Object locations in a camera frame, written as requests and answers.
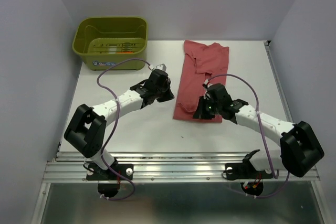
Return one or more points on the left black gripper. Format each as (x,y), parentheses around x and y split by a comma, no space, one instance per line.
(169,95)

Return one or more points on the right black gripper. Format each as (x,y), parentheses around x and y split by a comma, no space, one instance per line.
(199,112)

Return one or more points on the red t shirt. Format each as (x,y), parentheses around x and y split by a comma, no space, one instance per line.
(201,62)

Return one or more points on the olive green plastic bin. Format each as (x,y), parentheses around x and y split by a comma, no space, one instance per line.
(102,42)

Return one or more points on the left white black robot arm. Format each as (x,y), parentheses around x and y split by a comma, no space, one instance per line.
(86,129)

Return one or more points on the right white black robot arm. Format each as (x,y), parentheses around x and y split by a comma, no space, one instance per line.
(298,147)

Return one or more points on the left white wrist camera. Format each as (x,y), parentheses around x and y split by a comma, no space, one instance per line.
(161,67)

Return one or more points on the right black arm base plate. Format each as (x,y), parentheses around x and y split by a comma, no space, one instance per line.
(235,171)

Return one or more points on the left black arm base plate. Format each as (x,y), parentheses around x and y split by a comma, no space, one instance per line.
(95,173)

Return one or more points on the aluminium front rail frame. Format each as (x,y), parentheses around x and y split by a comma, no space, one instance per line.
(178,165)

